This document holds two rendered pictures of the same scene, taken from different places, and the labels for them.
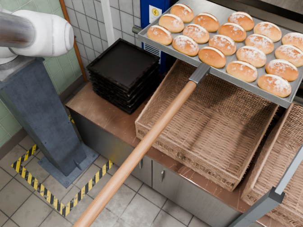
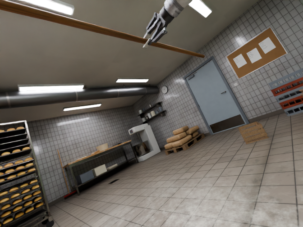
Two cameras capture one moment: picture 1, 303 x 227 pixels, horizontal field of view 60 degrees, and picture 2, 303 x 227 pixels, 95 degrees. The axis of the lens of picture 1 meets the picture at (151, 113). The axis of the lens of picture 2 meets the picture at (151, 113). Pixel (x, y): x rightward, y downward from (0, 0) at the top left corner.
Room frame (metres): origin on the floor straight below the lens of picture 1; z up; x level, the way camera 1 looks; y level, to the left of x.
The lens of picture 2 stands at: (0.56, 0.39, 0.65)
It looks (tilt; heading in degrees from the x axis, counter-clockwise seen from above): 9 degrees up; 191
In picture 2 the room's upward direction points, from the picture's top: 23 degrees counter-clockwise
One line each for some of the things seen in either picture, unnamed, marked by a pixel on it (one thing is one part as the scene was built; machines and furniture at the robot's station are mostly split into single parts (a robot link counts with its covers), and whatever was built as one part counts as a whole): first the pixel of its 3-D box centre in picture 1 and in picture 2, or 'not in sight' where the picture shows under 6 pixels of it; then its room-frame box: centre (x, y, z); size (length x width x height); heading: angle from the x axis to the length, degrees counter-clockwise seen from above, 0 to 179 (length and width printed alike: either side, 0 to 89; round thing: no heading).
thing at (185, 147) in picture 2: not in sight; (185, 143); (-4.08, 0.13, 0.07); 1.20 x 0.80 x 0.14; 146
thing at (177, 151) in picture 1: (206, 115); not in sight; (0.74, -0.28, 0.72); 0.56 x 0.49 x 0.28; 57
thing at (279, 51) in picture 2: not in sight; (253, 55); (-3.27, 2.59, 1.55); 1.04 x 0.02 x 0.74; 56
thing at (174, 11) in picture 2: not in sight; (173, 6); (-0.09, 0.58, 1.19); 0.09 x 0.06 x 0.09; 146
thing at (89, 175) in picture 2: not in sight; (84, 177); (-3.25, -3.06, 0.35); 0.50 x 0.36 x 0.24; 56
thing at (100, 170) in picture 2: not in sight; (98, 170); (-3.60, -2.83, 0.35); 0.50 x 0.36 x 0.24; 58
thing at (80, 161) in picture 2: not in sight; (104, 164); (-3.83, -2.67, 0.45); 2.20 x 0.80 x 0.90; 146
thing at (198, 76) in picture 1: (199, 75); not in sight; (0.57, -0.15, 1.19); 0.09 x 0.04 x 0.03; 146
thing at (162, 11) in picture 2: not in sight; (163, 19); (-0.13, 0.52, 1.19); 0.09 x 0.07 x 0.08; 56
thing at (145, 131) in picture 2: not in sight; (142, 141); (-4.94, -1.46, 0.66); 1.00 x 0.66 x 1.32; 146
